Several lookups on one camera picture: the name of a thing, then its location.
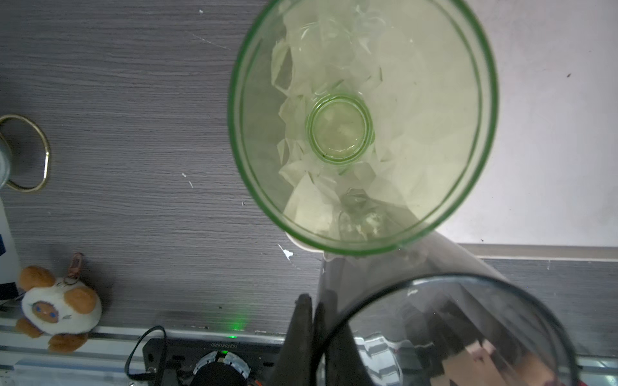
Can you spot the tall green plastic cup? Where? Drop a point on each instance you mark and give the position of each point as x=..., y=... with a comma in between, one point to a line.
x=361, y=126

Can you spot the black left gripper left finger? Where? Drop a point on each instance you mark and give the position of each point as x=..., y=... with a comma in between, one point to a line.
x=293, y=366

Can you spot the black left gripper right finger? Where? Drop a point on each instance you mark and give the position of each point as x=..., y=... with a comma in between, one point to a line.
x=343, y=364

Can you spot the beige plastic tray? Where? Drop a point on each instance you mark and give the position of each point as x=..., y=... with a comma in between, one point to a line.
x=551, y=175

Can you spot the dark grey plastic cup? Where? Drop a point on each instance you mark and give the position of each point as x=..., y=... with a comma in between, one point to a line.
x=430, y=313

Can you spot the brown white plush keychain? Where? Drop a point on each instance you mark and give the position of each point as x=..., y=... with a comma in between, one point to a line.
x=64, y=308

